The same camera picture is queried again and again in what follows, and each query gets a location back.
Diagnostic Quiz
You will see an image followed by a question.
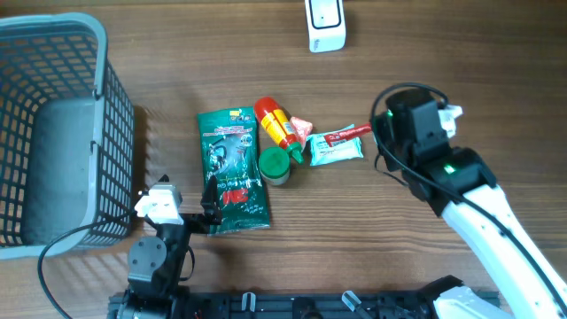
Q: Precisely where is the red sauce sachet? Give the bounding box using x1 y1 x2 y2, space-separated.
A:
323 123 372 147

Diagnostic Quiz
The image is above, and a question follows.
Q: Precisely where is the mint wet wipes pack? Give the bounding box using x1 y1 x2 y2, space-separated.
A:
307 133 363 167

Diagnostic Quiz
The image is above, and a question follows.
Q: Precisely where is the red chili sauce bottle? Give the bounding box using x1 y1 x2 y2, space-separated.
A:
253 97 304 164

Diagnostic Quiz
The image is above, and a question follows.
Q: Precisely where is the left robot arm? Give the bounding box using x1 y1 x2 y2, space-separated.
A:
107 175 222 319

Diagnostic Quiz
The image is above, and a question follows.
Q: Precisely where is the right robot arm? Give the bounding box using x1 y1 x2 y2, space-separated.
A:
369 82 566 318

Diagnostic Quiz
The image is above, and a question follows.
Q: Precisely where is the white barcode scanner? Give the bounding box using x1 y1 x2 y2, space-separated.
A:
305 0 346 53

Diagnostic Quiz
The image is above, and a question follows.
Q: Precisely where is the green 3M gloves package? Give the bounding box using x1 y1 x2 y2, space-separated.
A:
198 106 270 236

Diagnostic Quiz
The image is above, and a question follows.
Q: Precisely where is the green lid seasoning jar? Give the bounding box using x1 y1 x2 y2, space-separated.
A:
259 146 291 185

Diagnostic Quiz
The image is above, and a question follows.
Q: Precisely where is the grey plastic shopping basket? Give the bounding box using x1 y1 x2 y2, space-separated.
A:
1 13 135 260

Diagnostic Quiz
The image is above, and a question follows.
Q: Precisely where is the red white small packet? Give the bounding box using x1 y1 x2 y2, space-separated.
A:
290 117 313 148

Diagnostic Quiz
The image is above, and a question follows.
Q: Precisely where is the black right camera cable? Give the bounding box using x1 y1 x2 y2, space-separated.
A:
369 82 567 307

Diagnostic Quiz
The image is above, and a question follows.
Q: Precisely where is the black camera cable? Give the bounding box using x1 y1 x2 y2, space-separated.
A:
36 212 138 319
369 82 567 307

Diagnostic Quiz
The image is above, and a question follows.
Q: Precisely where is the black left camera cable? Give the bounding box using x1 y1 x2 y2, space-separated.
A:
36 212 138 319

